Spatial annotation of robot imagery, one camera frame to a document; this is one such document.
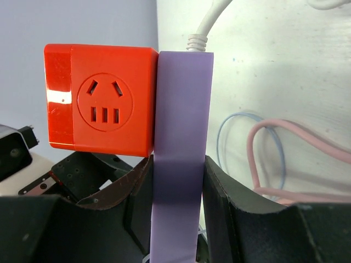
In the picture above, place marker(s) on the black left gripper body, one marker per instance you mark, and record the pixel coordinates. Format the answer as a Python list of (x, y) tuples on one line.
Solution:
[(78, 176)]

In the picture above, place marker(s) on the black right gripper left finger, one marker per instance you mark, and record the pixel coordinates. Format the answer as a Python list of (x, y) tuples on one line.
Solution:
[(112, 225)]

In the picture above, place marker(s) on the red cube socket adapter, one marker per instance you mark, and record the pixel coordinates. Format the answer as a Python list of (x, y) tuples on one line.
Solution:
[(101, 98)]

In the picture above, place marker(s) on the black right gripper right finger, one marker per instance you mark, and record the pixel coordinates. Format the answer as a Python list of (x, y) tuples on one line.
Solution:
[(243, 226)]

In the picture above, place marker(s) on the purple power strip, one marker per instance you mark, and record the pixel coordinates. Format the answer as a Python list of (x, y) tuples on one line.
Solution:
[(183, 93)]

